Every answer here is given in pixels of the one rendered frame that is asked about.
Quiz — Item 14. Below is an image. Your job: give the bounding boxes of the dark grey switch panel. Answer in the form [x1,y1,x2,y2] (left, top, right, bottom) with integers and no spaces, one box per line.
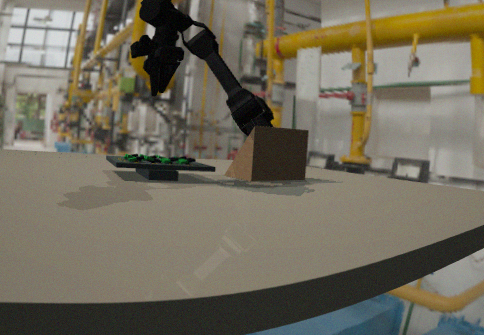
[106,154,215,181]

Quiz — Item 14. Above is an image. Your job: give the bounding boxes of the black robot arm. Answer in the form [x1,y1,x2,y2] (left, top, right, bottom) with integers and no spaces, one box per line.
[130,0,275,136]

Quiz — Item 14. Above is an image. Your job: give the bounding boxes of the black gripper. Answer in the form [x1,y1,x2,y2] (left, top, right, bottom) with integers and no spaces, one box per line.
[143,29,184,96]

